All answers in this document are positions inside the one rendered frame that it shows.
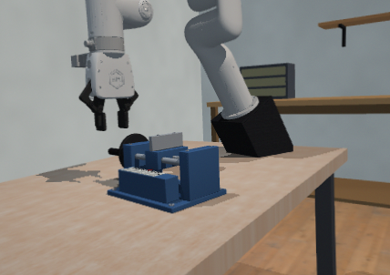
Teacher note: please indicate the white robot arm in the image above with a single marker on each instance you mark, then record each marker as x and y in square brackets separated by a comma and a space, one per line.
[106, 20]

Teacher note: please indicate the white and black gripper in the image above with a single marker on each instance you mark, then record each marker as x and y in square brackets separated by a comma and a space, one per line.
[109, 75]

